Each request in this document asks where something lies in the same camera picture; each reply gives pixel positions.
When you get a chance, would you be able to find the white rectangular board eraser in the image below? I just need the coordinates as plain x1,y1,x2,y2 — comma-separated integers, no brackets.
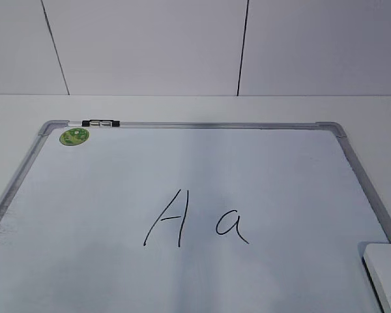
358,241,391,312

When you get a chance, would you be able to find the round green sticker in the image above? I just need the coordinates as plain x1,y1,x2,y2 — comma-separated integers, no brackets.
59,128,89,146

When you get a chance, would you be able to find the black and silver frame clip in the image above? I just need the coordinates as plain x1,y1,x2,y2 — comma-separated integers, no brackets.
81,119,121,128

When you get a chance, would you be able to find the white whiteboard with aluminium frame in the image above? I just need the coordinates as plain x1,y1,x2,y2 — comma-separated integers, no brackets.
0,121,391,312

